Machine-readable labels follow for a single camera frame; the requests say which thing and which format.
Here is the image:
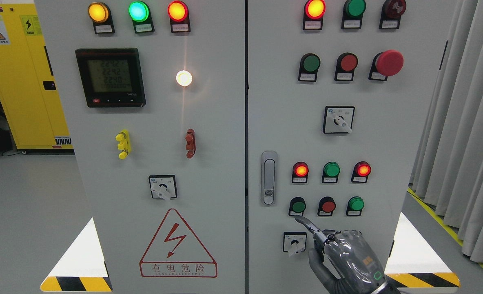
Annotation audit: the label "grey robotic humanoid hand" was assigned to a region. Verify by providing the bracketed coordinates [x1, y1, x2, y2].
[295, 216, 398, 294]

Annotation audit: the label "green start push button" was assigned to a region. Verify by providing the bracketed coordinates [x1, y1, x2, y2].
[288, 197, 306, 216]

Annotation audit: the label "green push button lower right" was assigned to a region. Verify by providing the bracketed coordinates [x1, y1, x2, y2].
[346, 196, 365, 216]

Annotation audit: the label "red stop push button lower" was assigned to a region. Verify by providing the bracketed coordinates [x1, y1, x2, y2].
[317, 196, 336, 216]

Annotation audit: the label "red push button upper row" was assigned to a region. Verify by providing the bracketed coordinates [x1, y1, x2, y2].
[334, 52, 358, 82]

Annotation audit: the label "green push button upper row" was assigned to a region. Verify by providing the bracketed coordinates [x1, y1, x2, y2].
[298, 53, 321, 82]

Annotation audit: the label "red mushroom emergency stop button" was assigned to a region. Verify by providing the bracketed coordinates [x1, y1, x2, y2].
[368, 49, 404, 82]

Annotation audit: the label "green indicator light lower middle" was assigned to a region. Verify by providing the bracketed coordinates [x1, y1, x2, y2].
[321, 161, 341, 184]

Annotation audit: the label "green indicator light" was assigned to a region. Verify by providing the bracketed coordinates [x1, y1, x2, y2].
[321, 161, 341, 184]
[341, 0, 366, 29]
[128, 1, 155, 33]

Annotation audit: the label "red indicator light lower right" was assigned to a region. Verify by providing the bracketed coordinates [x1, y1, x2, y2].
[351, 161, 372, 183]

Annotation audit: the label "red indicator light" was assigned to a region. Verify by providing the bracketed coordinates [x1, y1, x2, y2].
[291, 162, 309, 184]
[351, 161, 372, 183]
[302, 0, 326, 31]
[167, 0, 191, 32]

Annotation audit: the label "right yellow black hazard tape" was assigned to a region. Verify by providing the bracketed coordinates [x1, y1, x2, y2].
[386, 272, 461, 289]

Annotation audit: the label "yellow black hazard tape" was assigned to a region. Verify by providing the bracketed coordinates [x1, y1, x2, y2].
[40, 276, 113, 292]
[386, 272, 461, 289]

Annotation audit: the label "red indicator light lower left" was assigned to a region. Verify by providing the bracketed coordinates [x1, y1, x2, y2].
[291, 162, 309, 184]

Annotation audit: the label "grey curtain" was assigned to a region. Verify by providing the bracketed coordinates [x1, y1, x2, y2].
[411, 0, 483, 263]

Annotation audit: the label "red electrical danger warning sticker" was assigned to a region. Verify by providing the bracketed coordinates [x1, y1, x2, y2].
[139, 208, 217, 278]

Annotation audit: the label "grey electrical control cabinet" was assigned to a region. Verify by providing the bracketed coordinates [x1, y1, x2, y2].
[35, 0, 459, 294]

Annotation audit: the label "red terminal connector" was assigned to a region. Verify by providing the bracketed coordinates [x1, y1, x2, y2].
[184, 129, 196, 159]

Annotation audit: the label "white lit indicator light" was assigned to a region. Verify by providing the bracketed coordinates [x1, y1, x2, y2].
[175, 69, 193, 87]

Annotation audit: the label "dark red buzzer top right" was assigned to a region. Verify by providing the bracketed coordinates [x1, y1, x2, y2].
[378, 0, 406, 29]

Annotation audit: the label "green indicator light top right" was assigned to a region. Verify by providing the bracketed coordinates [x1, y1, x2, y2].
[341, 0, 366, 29]

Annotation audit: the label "red indicator light top right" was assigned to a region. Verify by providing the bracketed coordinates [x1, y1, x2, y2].
[302, 0, 326, 31]

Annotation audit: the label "yellow terminal connector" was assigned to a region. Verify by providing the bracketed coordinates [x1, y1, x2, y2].
[115, 129, 131, 160]

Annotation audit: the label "left yellow black hazard tape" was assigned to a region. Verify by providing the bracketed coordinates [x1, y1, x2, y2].
[40, 276, 113, 292]

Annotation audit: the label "black digital power meter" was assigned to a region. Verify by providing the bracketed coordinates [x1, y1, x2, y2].
[75, 48, 145, 108]

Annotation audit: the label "red indicator light top left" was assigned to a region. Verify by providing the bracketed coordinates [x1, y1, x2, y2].
[167, 0, 191, 32]

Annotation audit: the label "green indicator light top left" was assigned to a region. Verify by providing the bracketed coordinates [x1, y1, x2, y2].
[128, 1, 155, 33]

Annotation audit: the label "yellow indicator light top left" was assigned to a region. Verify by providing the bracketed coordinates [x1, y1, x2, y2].
[87, 2, 115, 35]

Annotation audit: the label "yellow safety storage cabinet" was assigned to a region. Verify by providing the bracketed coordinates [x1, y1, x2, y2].
[0, 2, 73, 150]

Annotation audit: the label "white lower selector switch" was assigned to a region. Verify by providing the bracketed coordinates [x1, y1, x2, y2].
[283, 232, 307, 257]

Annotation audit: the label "grey cabinet door handle lock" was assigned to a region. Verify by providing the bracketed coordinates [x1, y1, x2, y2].
[261, 151, 278, 205]

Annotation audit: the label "right door upper selector switch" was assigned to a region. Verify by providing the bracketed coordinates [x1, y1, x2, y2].
[322, 106, 355, 134]

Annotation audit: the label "left door rotary selector switch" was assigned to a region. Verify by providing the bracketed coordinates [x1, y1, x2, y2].
[148, 175, 178, 200]

